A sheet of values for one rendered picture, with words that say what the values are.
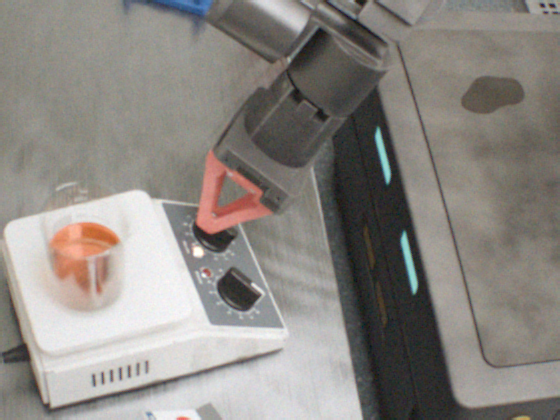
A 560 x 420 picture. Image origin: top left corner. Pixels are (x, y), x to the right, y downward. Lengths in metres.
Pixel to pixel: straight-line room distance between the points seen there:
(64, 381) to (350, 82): 0.30
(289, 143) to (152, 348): 0.18
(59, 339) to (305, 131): 0.23
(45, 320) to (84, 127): 0.27
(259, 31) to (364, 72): 0.08
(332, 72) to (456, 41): 0.96
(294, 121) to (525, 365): 0.69
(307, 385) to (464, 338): 0.54
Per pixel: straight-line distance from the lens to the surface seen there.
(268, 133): 0.83
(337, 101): 0.81
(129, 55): 1.12
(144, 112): 1.07
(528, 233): 1.55
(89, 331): 0.83
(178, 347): 0.86
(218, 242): 0.92
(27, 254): 0.87
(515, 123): 1.67
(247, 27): 0.79
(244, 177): 0.85
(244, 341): 0.88
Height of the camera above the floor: 1.55
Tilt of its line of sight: 53 degrees down
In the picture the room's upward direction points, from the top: 10 degrees clockwise
